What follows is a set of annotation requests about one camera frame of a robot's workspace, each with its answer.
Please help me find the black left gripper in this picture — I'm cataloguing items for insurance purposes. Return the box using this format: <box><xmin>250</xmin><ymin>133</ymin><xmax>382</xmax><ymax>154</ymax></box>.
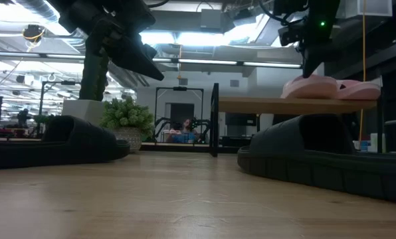
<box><xmin>48</xmin><ymin>0</ymin><xmax>165</xmax><ymax>82</ymax></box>

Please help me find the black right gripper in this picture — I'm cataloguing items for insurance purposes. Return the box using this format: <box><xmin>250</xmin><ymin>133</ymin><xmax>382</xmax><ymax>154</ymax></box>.
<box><xmin>272</xmin><ymin>0</ymin><xmax>344</xmax><ymax>80</ymax></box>

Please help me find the pink slide sandal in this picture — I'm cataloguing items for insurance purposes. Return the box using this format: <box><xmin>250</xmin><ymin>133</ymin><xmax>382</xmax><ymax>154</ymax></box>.
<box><xmin>280</xmin><ymin>74</ymin><xmax>339</xmax><ymax>100</ymax></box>
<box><xmin>334</xmin><ymin>79</ymin><xmax>382</xmax><ymax>101</ymax></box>

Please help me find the black slide sandal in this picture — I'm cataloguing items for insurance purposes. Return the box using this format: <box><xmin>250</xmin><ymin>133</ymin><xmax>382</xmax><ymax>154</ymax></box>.
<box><xmin>237</xmin><ymin>114</ymin><xmax>396</xmax><ymax>204</ymax></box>
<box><xmin>0</xmin><ymin>115</ymin><xmax>131</xmax><ymax>170</ymax></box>

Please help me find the tall green cactus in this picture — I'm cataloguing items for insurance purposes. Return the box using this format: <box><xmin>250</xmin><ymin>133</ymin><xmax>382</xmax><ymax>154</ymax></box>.
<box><xmin>78</xmin><ymin>36</ymin><xmax>110</xmax><ymax>102</ymax></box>

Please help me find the small green succulent plant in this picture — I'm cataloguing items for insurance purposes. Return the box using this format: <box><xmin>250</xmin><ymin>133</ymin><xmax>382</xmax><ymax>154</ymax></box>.
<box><xmin>99</xmin><ymin>96</ymin><xmax>155</xmax><ymax>135</ymax></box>

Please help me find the patterned grey round pot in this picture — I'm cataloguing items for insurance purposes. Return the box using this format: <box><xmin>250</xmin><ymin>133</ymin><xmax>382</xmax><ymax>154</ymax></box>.
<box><xmin>113</xmin><ymin>127</ymin><xmax>143</xmax><ymax>154</ymax></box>

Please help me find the grey ceiling box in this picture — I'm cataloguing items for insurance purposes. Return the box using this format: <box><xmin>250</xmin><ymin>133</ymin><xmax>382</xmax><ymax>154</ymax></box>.
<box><xmin>200</xmin><ymin>9</ymin><xmax>224</xmax><ymax>30</ymax></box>

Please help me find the person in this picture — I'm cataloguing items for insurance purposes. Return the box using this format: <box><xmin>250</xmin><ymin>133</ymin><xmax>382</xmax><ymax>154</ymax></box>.
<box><xmin>166</xmin><ymin>118</ymin><xmax>199</xmax><ymax>144</ymax></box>

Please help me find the white and green bottle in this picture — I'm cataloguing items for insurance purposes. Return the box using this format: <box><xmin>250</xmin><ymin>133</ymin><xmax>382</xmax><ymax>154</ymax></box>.
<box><xmin>369</xmin><ymin>132</ymin><xmax>387</xmax><ymax>153</ymax></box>

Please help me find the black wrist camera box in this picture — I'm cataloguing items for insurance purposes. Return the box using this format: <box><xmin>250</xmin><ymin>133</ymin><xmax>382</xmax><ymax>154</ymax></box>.
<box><xmin>277</xmin><ymin>21</ymin><xmax>307</xmax><ymax>47</ymax></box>

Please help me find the yellow cable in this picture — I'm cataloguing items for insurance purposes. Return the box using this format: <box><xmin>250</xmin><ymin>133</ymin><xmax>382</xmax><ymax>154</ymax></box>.
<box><xmin>359</xmin><ymin>0</ymin><xmax>367</xmax><ymax>143</ymax></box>

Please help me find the black background rig frame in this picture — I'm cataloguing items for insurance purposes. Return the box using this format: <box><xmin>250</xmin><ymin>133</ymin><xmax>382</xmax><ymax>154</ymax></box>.
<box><xmin>154</xmin><ymin>86</ymin><xmax>205</xmax><ymax>144</ymax></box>

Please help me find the wooden shelf with black frame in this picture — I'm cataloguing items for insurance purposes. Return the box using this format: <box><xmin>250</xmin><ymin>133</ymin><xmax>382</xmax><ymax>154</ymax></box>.
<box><xmin>209</xmin><ymin>82</ymin><xmax>384</xmax><ymax>157</ymax></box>

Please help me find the black aluminium table frame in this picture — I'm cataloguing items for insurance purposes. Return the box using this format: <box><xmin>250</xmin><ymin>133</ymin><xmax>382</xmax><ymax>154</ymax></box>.
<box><xmin>140</xmin><ymin>142</ymin><xmax>239</xmax><ymax>155</ymax></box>

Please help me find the hanging yellow cord reel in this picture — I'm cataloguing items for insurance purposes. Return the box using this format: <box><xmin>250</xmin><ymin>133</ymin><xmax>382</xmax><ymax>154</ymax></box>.
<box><xmin>21</xmin><ymin>24</ymin><xmax>47</xmax><ymax>44</ymax></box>

